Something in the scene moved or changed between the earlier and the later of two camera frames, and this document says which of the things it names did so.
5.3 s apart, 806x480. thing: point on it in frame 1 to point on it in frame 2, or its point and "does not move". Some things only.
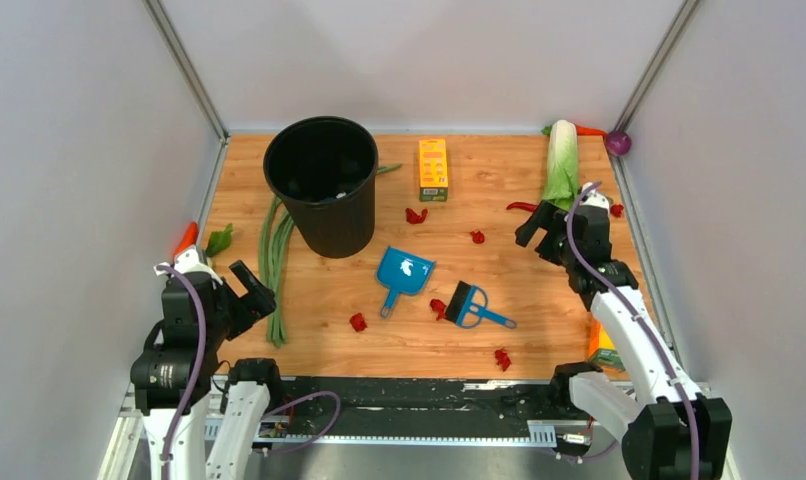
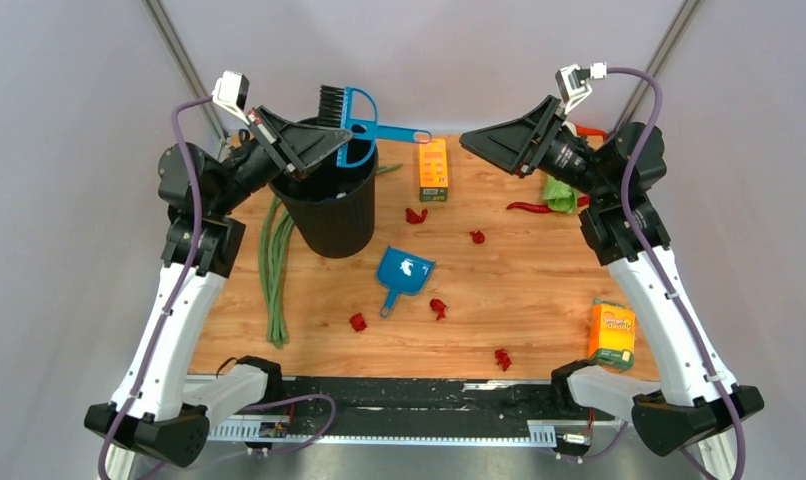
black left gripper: x=259 y=301 to x=300 y=144
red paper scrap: x=477 y=237 does not move
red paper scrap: x=357 y=322 does not move
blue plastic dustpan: x=401 y=272 does not move
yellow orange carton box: x=433 y=170 does not move
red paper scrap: x=502 y=358 does not move
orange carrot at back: x=590 y=131 does not move
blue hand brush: x=466 y=307 to x=373 y=130
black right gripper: x=545 y=216 to x=518 y=146
